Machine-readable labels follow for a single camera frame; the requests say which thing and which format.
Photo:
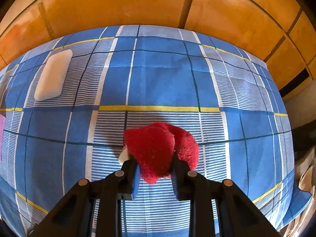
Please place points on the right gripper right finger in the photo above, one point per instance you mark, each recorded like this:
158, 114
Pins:
189, 185

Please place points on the white sponge block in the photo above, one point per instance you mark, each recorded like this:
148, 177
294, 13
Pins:
53, 76

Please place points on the red fuzzy sock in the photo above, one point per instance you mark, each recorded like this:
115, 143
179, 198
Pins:
154, 145

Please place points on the wooden wardrobe wall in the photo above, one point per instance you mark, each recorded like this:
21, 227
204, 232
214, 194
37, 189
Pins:
279, 32

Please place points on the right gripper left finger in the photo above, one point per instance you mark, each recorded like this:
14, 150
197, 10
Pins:
122, 185

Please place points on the purple cardboard box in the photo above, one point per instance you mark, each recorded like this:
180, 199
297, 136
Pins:
2, 125

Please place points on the blue plaid bed sheet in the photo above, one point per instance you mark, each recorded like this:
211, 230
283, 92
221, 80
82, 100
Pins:
129, 76

